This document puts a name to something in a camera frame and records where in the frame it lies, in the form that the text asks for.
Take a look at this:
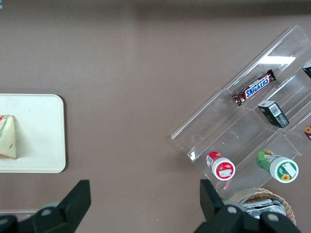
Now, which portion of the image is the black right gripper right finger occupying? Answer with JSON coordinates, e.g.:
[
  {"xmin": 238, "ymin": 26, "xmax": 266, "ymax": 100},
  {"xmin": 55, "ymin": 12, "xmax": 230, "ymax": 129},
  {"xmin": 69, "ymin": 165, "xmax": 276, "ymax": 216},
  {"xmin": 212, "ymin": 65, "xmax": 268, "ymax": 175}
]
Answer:
[{"xmin": 193, "ymin": 179, "xmax": 262, "ymax": 233}]

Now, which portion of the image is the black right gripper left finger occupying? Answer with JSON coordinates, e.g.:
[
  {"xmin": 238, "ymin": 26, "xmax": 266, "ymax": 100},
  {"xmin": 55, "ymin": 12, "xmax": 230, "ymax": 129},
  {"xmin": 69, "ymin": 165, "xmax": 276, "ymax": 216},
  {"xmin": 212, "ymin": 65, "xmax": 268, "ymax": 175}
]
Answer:
[{"xmin": 17, "ymin": 179, "xmax": 92, "ymax": 233}]

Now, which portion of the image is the triangular sandwich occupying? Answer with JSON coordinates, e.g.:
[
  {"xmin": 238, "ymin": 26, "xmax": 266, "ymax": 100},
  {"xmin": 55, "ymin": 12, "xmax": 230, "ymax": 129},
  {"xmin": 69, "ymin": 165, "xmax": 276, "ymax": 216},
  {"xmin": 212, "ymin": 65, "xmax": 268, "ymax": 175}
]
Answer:
[{"xmin": 0, "ymin": 114, "xmax": 18, "ymax": 161}]

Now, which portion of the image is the light oval wicker basket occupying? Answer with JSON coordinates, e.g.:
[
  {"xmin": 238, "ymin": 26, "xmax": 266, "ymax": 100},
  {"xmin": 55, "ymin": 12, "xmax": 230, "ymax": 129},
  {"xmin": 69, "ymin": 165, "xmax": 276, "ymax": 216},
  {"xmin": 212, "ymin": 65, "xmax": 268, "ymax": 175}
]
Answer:
[{"xmin": 230, "ymin": 187, "xmax": 297, "ymax": 227}]

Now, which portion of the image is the beige rectangular tray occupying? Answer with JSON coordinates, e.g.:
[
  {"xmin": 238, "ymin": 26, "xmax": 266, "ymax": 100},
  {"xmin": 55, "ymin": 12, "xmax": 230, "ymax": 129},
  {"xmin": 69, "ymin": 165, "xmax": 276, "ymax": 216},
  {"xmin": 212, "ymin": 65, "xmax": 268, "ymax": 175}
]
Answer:
[{"xmin": 0, "ymin": 94, "xmax": 67, "ymax": 174}]

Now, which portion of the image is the aluminium foil container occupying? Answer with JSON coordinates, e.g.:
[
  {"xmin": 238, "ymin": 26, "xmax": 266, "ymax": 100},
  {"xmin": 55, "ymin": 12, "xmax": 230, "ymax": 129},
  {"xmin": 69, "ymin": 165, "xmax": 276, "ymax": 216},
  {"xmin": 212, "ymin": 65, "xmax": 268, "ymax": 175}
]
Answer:
[{"xmin": 241, "ymin": 197, "xmax": 286, "ymax": 217}]

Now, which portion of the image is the red snack can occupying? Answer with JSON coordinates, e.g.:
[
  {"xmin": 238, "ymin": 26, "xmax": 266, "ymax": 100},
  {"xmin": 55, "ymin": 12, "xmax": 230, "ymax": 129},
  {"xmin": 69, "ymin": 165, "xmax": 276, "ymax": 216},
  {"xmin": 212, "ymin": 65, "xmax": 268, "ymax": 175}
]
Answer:
[{"xmin": 206, "ymin": 150, "xmax": 236, "ymax": 181}]

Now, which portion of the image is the green snack can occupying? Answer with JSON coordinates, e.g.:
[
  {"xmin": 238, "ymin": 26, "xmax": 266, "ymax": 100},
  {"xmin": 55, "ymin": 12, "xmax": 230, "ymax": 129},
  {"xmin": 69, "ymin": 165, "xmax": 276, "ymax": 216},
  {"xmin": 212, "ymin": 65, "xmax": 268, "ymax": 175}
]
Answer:
[{"xmin": 255, "ymin": 149, "xmax": 299, "ymax": 183}]

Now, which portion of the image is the clear acrylic stepped shelf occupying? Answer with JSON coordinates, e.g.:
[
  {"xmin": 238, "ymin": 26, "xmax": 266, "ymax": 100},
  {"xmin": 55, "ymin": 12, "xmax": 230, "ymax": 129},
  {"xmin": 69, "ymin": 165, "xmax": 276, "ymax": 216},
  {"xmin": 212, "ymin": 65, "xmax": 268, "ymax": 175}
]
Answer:
[{"xmin": 170, "ymin": 24, "xmax": 311, "ymax": 202}]

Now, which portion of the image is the small black barcode box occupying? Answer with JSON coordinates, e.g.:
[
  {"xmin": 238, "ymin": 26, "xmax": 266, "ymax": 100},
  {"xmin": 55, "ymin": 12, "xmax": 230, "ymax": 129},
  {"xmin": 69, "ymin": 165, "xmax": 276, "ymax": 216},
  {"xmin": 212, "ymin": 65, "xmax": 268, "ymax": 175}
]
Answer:
[{"xmin": 257, "ymin": 100, "xmax": 291, "ymax": 129}]

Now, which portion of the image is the brown cookie box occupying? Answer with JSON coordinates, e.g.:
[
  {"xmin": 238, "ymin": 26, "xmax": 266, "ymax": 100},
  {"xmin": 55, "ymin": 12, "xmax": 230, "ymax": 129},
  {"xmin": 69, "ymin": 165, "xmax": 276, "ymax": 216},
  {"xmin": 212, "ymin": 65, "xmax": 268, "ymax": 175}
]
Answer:
[{"xmin": 303, "ymin": 124, "xmax": 311, "ymax": 143}]

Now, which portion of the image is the Snickers chocolate bar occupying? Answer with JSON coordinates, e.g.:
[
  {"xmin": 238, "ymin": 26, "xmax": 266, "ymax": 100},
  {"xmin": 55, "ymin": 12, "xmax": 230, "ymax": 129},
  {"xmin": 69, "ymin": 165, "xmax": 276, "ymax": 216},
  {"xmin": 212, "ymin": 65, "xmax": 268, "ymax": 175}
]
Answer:
[{"xmin": 231, "ymin": 69, "xmax": 277, "ymax": 107}]

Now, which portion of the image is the dark small packet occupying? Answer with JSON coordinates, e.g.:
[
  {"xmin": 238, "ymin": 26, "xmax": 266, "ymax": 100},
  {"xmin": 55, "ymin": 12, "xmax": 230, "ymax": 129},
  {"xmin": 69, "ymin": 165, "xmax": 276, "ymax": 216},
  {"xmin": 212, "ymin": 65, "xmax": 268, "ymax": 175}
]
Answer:
[{"xmin": 302, "ymin": 59, "xmax": 311, "ymax": 79}]

